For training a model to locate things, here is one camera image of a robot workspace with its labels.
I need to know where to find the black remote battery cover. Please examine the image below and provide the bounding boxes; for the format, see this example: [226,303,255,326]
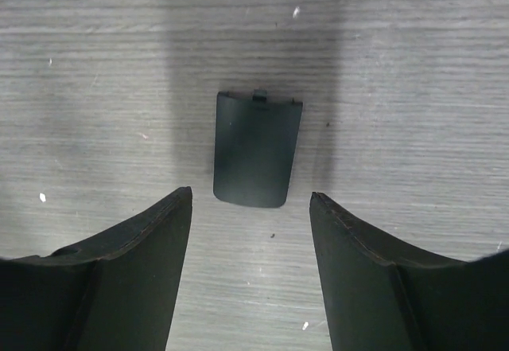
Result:
[212,90,304,209]

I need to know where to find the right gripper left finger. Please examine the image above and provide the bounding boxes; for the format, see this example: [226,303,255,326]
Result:
[1,187,192,350]

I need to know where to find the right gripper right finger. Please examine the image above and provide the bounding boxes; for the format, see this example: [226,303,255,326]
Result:
[309,193,508,350]

